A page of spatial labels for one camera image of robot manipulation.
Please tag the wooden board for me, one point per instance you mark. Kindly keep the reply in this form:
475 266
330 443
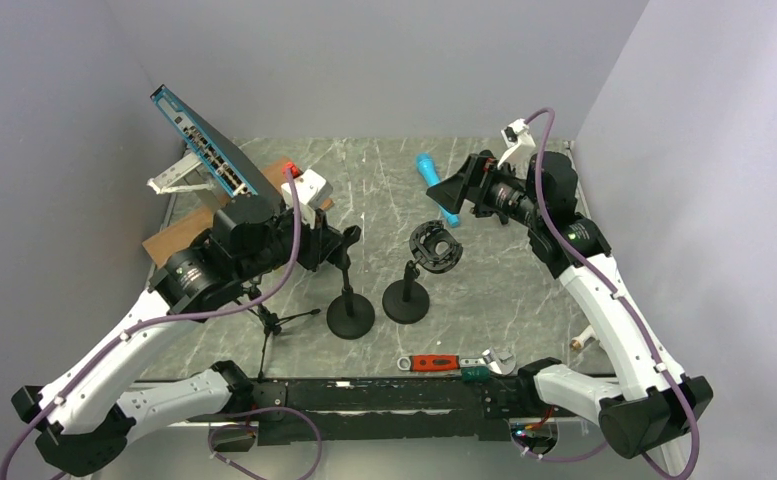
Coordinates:
179 234

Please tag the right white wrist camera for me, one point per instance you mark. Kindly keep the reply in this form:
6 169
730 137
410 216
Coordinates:
520 143

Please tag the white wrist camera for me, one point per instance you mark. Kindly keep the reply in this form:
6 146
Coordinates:
520 143
310 191

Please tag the red handled adjustable wrench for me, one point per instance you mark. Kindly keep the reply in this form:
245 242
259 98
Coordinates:
497 362

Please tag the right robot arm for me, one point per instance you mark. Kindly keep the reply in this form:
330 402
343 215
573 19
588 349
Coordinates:
653 401

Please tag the white chrome faucet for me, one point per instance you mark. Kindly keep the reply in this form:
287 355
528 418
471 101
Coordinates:
579 342

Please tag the black tripod shock mount stand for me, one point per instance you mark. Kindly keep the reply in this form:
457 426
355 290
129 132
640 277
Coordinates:
272 325

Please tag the black base frame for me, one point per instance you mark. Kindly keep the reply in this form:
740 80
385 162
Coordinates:
291 410

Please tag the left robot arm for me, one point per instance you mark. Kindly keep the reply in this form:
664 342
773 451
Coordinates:
84 419

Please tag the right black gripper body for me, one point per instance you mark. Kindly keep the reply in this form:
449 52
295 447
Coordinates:
506 195

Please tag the blue network switch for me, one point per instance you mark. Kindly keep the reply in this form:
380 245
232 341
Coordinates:
229 166

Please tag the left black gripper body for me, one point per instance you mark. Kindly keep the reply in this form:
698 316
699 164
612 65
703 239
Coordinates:
311 242

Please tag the black clip desk stand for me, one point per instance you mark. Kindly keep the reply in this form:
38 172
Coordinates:
350 315

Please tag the green clamp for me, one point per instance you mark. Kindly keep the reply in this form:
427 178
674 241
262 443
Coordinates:
476 374

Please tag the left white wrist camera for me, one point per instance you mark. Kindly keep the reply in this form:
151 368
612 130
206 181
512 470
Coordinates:
310 191

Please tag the metal switch support bracket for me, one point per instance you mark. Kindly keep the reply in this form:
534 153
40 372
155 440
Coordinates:
190 176

